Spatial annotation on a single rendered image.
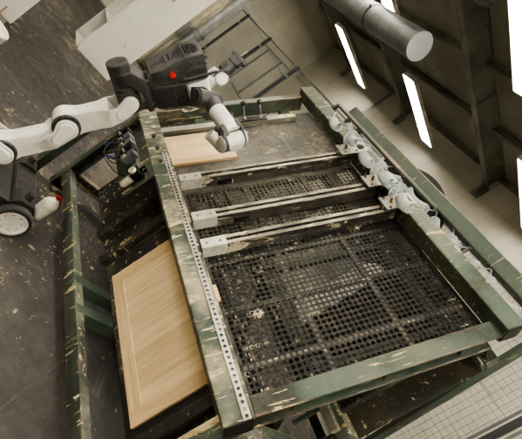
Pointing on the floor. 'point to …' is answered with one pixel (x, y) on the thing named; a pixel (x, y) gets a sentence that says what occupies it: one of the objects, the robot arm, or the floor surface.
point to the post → (56, 151)
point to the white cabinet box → (132, 28)
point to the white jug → (46, 206)
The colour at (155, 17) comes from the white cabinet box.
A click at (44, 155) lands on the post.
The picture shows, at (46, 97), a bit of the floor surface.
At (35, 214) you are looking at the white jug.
